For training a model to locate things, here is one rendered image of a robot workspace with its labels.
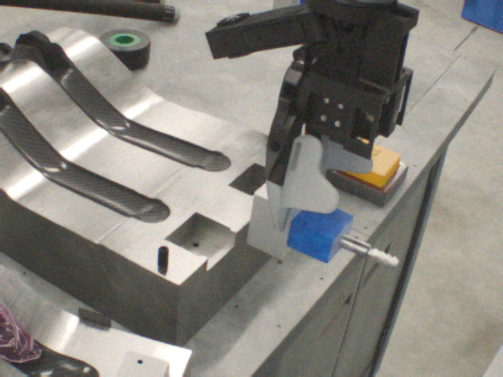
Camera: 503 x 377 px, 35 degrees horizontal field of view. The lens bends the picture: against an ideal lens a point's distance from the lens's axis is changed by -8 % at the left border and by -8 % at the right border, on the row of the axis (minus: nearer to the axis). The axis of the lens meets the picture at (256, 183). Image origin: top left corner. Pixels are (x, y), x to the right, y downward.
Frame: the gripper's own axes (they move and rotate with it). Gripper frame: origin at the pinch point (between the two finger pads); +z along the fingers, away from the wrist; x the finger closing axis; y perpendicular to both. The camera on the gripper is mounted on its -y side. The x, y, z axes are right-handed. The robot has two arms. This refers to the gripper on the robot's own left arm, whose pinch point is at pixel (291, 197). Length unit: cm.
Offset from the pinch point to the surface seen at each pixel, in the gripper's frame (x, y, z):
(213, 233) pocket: 0.2, -7.2, 7.6
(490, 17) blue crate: 314, -44, 88
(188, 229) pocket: -0.9, -9.2, 7.4
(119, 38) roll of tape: 35, -46, 12
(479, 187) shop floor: 171, -8, 94
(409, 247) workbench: 72, -4, 54
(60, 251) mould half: -9.4, -18.4, 9.8
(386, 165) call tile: 28.4, -0.5, 11.2
